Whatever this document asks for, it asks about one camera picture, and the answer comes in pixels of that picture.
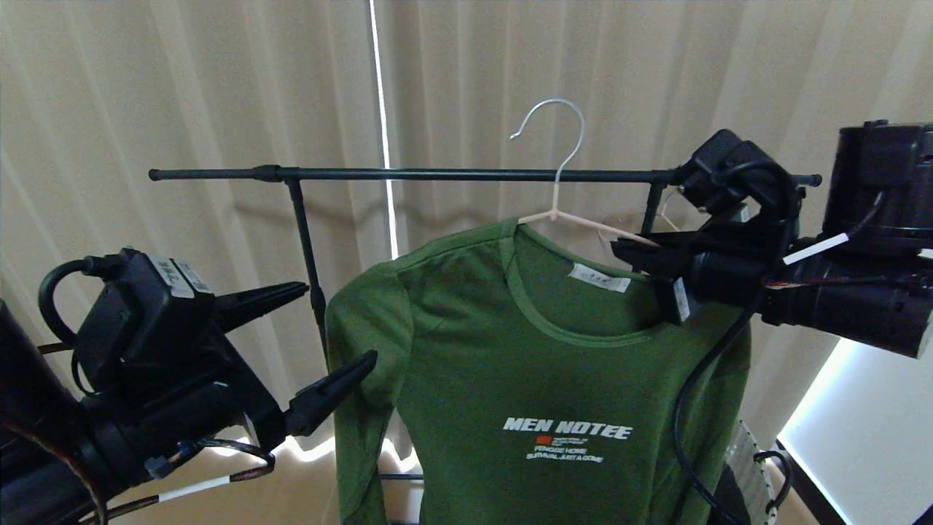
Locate green long-sleeved shirt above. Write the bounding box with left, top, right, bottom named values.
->
left=324, top=217, right=752, bottom=525

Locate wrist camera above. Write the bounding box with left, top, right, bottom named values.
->
left=678, top=129, right=803, bottom=234
left=73, top=248, right=216, bottom=387

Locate pink clothes hanger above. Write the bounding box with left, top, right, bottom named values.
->
left=509, top=98, right=664, bottom=249
left=658, top=188, right=686, bottom=234

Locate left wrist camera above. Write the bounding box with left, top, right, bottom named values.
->
left=73, top=248, right=216, bottom=387

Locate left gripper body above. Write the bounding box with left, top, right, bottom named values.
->
left=84, top=321, right=289, bottom=482

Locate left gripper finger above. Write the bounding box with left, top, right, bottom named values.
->
left=284, top=351, right=378, bottom=438
left=214, top=281, right=311, bottom=333

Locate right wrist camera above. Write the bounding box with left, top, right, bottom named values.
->
left=678, top=129, right=803, bottom=234

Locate black cable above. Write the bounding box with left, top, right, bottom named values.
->
left=672, top=159, right=803, bottom=525
left=38, top=255, right=110, bottom=347

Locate white laundry basket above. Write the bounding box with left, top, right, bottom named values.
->
left=718, top=419, right=794, bottom=525

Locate black clothes rack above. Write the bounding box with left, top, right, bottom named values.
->
left=148, top=165, right=823, bottom=525

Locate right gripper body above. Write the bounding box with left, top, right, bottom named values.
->
left=656, top=244, right=766, bottom=325

